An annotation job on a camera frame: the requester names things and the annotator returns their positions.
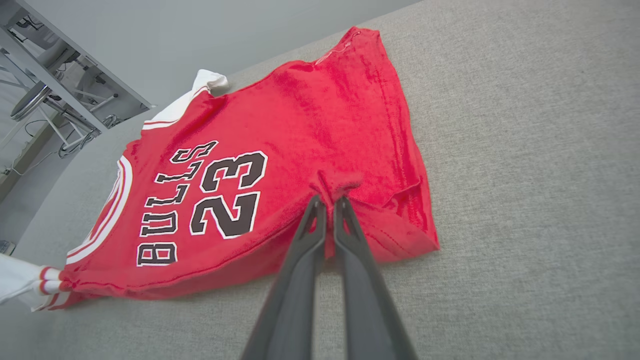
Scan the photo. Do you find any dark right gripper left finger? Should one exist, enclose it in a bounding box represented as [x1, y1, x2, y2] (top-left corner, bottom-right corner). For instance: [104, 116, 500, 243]
[240, 195, 329, 360]

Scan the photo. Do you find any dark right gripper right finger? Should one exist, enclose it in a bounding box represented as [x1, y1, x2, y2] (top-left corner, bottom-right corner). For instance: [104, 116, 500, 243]
[332, 196, 419, 360]

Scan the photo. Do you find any red and white basketball jersey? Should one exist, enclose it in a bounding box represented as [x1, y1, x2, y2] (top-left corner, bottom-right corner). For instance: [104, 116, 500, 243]
[0, 26, 441, 313]

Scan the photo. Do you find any thin grey cable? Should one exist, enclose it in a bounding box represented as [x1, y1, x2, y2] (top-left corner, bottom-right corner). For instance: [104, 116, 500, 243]
[56, 114, 119, 159]

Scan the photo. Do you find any grey metal partition post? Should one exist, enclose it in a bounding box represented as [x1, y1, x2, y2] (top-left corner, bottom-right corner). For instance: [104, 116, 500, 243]
[14, 0, 155, 110]

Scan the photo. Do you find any grey metal desk frame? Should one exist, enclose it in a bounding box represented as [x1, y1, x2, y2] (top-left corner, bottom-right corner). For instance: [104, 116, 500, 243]
[0, 25, 109, 134]

